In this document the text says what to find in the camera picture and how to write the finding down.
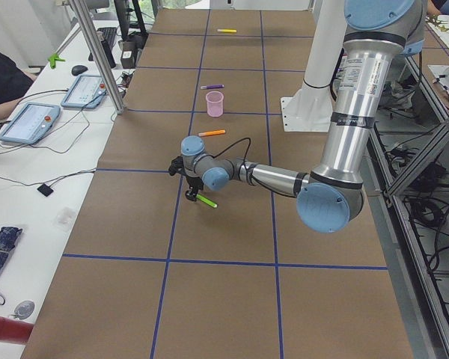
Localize pink mesh pen holder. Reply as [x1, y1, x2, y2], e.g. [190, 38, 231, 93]
[205, 90, 224, 117]

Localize yellow marker pen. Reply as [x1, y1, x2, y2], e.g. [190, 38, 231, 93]
[216, 28, 237, 34]

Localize teach pendant near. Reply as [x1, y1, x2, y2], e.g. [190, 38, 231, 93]
[0, 102, 61, 144]

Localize teach pendant far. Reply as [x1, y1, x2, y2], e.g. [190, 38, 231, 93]
[61, 74, 106, 110]

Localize black keyboard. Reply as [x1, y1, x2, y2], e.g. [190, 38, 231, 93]
[97, 26, 117, 48]

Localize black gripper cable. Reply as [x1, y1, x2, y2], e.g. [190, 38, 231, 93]
[212, 137, 252, 165]

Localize aluminium frame post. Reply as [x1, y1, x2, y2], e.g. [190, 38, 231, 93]
[70, 0, 125, 114]

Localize red cylinder bottle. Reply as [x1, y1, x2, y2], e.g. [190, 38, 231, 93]
[0, 316, 34, 345]

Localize black computer mouse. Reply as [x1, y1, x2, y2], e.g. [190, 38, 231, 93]
[71, 65, 88, 76]

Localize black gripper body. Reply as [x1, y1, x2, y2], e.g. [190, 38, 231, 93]
[168, 156, 204, 194]

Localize green marker pen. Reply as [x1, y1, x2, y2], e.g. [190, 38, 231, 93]
[196, 194, 218, 209]

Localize orange marker pen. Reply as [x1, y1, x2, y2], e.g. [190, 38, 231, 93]
[198, 129, 226, 138]

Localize folded blue umbrella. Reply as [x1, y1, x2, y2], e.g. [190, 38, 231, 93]
[0, 227, 22, 271]

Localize purple marker pen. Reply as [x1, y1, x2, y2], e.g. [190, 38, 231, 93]
[200, 84, 225, 90]

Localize teach pendant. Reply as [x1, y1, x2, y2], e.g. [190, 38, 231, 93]
[0, 102, 61, 144]
[61, 74, 106, 110]

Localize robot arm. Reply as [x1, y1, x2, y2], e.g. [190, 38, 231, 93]
[168, 1, 427, 233]

